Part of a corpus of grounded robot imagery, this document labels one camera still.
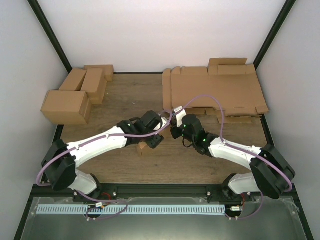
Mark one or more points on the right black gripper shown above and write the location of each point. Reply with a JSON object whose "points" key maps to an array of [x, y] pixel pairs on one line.
{"points": [[175, 135]]}

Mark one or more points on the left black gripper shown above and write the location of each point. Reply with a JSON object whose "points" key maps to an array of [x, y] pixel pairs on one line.
{"points": [[154, 143]]}

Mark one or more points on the brown cardboard box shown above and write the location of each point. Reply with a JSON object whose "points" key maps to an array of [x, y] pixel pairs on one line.
{"points": [[143, 149]]}

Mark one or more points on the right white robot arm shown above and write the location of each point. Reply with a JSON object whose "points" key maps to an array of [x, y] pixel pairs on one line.
{"points": [[270, 174]]}

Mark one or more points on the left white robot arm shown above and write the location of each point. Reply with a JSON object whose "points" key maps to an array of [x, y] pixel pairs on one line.
{"points": [[62, 161]]}

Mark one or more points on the small cardboard box rear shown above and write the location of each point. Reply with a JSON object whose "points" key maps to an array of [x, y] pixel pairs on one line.
{"points": [[107, 69]]}

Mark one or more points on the folded cardboard box middle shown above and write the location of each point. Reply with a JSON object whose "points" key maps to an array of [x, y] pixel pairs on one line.
{"points": [[95, 85]]}

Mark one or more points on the folded cardboard box back left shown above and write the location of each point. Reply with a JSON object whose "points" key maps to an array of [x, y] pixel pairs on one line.
{"points": [[74, 80]]}

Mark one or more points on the large folded cardboard box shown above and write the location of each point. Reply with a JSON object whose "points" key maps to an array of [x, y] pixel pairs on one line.
{"points": [[67, 107]]}

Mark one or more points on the stack of flat cardboard blanks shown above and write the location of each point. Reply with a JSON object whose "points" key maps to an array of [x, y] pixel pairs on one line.
{"points": [[230, 84]]}

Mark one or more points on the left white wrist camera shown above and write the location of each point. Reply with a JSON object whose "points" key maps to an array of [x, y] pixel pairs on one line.
{"points": [[164, 123]]}

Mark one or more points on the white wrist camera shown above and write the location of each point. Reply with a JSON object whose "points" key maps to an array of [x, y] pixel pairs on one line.
{"points": [[178, 114], [164, 123]]}

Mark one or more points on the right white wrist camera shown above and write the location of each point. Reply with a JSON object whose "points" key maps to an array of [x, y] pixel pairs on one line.
{"points": [[178, 114]]}

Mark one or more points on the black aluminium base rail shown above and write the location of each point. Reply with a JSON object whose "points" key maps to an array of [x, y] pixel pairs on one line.
{"points": [[210, 192]]}

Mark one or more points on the light blue slotted cable duct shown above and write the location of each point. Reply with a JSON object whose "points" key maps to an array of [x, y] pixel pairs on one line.
{"points": [[76, 209]]}

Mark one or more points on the black frame post right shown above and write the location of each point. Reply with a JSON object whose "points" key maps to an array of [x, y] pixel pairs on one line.
{"points": [[278, 23]]}

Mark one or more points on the black frame post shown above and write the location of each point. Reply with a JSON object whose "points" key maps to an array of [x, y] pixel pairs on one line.
{"points": [[278, 23], [42, 19]]}

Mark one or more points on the black frame post left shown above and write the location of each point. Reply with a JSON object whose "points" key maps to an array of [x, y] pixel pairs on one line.
{"points": [[42, 19]]}

